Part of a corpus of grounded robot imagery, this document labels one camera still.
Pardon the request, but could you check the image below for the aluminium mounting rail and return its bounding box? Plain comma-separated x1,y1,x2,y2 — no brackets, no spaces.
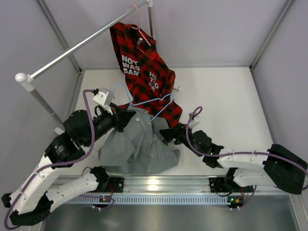
51,174,301,195

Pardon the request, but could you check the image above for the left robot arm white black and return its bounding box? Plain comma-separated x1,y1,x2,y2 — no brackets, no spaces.
1,104,136,230

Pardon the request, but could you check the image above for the red black plaid shirt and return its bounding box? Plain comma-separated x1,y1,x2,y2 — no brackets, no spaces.
110,22,182,128

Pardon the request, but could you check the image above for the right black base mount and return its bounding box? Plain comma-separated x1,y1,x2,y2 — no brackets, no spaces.
209,177,231,193

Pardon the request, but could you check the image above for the blue wire hanger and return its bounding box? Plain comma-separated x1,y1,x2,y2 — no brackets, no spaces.
112,83,174,121

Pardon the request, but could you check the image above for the pink wire hanger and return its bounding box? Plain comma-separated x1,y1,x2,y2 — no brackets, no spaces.
130,3,153,46

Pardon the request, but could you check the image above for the silver clothes rack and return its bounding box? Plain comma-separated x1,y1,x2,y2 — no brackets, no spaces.
15,0,155,126

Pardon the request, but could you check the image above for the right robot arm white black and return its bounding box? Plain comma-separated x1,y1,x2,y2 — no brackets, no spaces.
160,123,308,194

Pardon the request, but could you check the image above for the grey button shirt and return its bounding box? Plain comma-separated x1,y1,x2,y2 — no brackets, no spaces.
98,106,180,176

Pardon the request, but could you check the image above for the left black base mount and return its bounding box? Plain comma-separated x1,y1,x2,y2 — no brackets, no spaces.
105,177,124,193

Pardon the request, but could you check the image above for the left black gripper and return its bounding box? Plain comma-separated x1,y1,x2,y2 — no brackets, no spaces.
83,102,137,147

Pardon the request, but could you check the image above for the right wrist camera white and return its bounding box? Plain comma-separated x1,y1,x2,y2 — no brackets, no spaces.
189,113,200,129

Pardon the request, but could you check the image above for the slotted grey cable duct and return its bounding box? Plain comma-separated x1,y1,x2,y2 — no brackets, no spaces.
62,194,231,205

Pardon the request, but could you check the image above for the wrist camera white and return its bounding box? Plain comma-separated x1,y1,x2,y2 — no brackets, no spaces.
93,88,114,107
189,113,200,129

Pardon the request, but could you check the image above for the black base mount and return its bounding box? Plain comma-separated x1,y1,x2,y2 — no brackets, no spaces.
105,177,124,193
209,177,231,193

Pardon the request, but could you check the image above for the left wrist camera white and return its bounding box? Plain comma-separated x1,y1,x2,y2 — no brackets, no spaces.
93,88,114,107

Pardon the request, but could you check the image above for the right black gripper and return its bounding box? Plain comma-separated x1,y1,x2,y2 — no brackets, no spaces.
160,122,203,157

